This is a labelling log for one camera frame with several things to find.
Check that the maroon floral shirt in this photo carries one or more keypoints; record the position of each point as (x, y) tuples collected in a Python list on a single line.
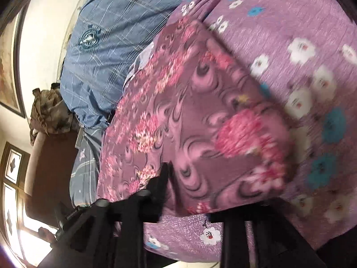
[(195, 122)]

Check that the grey striped bed sheet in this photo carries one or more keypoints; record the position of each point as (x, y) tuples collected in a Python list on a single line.
[(86, 167)]

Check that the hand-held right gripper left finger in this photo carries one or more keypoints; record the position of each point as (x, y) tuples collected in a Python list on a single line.
[(156, 198)]

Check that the brown padded headboard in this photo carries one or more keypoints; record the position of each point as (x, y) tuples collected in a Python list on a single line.
[(47, 178)]

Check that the wooden framed window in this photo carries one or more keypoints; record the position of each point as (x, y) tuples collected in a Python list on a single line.
[(14, 201)]

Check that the framed wall picture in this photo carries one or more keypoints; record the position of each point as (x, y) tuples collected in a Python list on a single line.
[(8, 69)]

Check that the blue plaid quilt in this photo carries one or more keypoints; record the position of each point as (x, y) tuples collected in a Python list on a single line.
[(117, 47)]

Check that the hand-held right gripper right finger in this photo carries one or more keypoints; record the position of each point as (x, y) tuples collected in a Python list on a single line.
[(234, 243)]

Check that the purple floral blanket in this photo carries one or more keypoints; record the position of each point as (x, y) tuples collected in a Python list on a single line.
[(315, 33)]

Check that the camouflage cloth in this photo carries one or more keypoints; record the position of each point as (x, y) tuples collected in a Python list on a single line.
[(50, 114)]

